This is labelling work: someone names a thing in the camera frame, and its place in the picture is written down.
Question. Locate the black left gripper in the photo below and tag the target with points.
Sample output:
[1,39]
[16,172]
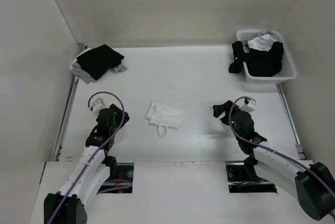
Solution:
[118,114]

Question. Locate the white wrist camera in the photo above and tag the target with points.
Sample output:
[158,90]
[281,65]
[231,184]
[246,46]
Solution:
[97,106]
[249,105]

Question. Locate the left metal table rail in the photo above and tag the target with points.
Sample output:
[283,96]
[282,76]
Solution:
[68,88]

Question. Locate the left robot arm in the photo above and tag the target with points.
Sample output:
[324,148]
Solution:
[70,203]

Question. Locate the black garments in basket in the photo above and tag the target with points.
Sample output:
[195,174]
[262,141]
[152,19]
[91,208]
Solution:
[265,63]

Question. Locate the folded grey tank tops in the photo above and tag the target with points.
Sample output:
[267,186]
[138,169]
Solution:
[77,71]

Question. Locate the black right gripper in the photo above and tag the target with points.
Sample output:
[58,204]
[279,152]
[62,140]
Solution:
[218,109]

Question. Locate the folded black tank top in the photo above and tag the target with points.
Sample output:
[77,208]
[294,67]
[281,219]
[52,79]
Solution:
[97,61]

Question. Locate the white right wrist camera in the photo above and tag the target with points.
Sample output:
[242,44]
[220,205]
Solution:
[249,105]

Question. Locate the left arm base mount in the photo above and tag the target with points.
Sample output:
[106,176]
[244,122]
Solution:
[121,177]

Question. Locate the white plastic laundry basket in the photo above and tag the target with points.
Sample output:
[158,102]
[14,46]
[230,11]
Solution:
[288,71]

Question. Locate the black tank top hanging out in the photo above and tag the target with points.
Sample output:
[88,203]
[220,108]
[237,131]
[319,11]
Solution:
[239,57]

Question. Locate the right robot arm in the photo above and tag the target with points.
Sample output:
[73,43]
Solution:
[311,184]

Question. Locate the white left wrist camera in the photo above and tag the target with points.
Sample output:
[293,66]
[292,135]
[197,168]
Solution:
[97,106]

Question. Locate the right metal table rail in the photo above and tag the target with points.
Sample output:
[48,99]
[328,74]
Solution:
[289,117]

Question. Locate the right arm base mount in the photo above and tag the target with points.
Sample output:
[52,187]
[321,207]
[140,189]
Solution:
[242,178]

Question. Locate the white tank top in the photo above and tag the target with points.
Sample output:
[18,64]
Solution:
[164,117]

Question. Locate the metal table rail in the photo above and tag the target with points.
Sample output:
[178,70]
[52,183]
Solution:
[68,88]
[289,117]

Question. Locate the white garment in basket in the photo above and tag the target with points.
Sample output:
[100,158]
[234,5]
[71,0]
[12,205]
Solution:
[262,42]

